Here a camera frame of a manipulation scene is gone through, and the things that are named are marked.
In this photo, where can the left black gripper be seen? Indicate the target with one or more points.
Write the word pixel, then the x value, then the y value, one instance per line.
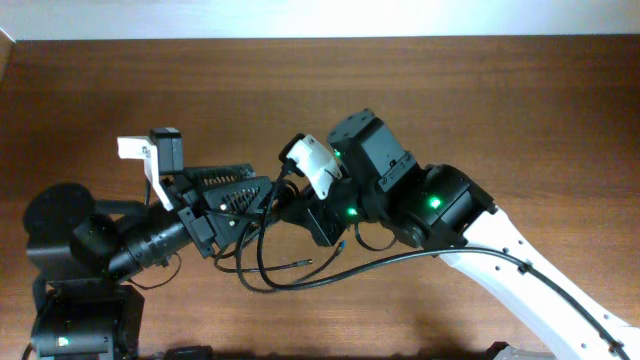
pixel 214 224

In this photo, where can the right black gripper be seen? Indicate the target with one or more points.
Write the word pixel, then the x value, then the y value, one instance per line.
pixel 326 220

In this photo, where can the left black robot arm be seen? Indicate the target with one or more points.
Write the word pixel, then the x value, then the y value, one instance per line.
pixel 87 251

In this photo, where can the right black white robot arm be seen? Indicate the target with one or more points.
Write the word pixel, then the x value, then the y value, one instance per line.
pixel 362 174

